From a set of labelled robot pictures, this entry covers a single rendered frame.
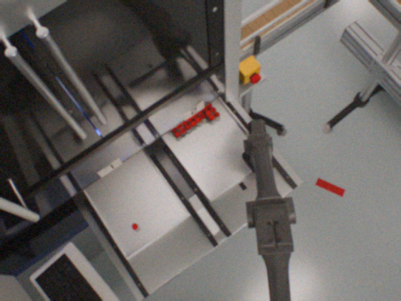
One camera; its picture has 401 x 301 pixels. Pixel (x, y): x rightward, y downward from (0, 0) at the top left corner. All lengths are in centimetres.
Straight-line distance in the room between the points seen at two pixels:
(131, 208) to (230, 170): 38
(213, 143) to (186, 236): 35
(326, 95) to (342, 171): 46
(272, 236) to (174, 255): 66
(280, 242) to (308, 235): 154
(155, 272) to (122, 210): 25
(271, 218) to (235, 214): 60
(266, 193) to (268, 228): 12
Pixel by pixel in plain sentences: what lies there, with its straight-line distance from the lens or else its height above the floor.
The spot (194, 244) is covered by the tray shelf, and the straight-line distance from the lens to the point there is 159.
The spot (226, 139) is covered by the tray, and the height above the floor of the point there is 88.
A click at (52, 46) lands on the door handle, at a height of 180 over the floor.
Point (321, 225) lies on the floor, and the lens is 254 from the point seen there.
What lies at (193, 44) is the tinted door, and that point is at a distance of 124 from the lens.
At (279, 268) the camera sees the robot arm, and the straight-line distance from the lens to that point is 101.
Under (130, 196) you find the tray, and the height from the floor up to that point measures 88.
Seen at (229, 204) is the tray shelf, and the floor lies 88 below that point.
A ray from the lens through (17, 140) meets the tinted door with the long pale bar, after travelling 115.
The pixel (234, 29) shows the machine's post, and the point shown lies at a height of 136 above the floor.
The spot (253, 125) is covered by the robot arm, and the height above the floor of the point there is 112.
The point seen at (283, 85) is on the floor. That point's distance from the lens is 275.
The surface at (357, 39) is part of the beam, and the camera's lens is 232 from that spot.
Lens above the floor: 246
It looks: 72 degrees down
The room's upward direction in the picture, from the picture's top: 10 degrees counter-clockwise
